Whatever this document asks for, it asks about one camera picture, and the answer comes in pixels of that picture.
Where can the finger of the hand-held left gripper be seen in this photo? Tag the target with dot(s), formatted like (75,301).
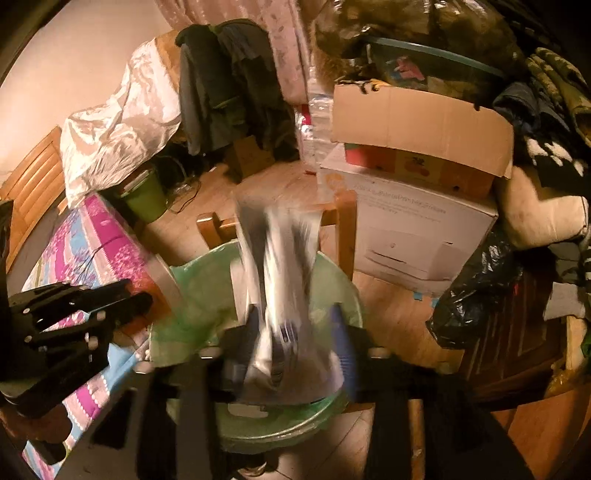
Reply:
(69,300)
(106,325)

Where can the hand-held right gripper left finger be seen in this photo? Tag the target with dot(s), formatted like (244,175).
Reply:
(207,383)

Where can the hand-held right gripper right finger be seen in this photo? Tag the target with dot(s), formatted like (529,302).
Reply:
(344,350)

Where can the white plastic packet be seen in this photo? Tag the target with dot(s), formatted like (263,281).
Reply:
(286,295)

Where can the trash bin with green bag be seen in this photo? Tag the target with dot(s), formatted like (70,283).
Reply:
(203,295)

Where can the floral striped bedsheet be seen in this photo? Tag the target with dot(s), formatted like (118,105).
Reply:
(101,240)

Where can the wooden headboard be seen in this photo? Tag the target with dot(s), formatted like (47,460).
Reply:
(32,184)

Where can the small green bin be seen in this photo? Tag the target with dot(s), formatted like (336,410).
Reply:
(143,196)

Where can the wooden chair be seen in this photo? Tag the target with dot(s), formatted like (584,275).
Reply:
(344,221)

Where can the white printer box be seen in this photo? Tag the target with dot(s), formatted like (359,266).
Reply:
(415,230)

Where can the black plastic bag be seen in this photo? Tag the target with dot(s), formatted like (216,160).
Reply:
(480,295)

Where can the dark wooden cabinet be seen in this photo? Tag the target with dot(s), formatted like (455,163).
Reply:
(512,341)

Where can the white satin pillow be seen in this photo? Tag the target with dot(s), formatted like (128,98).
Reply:
(120,124)

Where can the pack of water bottles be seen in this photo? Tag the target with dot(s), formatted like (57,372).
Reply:
(314,124)

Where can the beige cushion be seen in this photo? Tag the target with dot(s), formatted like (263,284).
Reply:
(531,207)

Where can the brown cardboard box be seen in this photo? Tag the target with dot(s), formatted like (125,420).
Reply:
(415,124)

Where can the dark hanging clothes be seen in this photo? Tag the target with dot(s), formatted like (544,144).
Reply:
(231,83)

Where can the clear storage bin teal lid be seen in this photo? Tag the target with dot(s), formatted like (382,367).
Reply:
(429,64)

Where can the pink curtain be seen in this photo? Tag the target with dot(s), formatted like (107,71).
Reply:
(286,41)

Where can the brown furry blanket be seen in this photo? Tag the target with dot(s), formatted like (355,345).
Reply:
(415,23)

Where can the camouflage clothing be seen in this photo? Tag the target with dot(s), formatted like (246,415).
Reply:
(563,87)

